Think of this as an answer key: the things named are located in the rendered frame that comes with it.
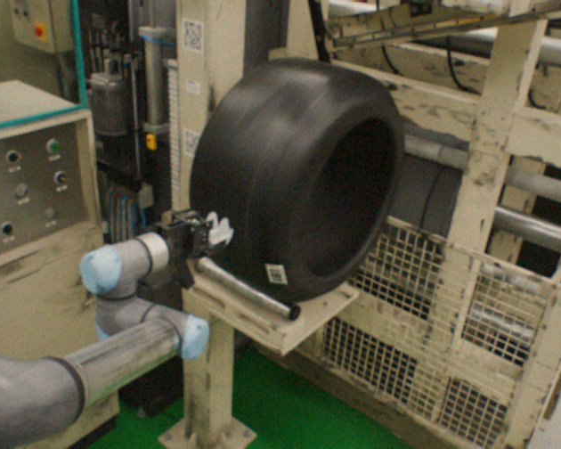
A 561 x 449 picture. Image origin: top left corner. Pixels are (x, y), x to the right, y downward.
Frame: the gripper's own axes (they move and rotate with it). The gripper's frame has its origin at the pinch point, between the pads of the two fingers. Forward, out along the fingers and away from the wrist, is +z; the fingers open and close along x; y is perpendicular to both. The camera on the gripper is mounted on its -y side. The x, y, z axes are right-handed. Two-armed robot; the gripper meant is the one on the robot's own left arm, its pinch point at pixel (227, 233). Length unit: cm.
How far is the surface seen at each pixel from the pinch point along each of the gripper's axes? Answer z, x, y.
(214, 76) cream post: 20.9, 28.2, 27.4
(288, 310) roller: 18.2, -7.6, -23.7
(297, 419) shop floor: 73, 15, -110
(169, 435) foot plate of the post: 31, 44, -112
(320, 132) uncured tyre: 12.8, -11.3, 24.8
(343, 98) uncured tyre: 21.2, -10.3, 31.1
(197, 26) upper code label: 18, 33, 39
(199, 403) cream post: 33, 32, -89
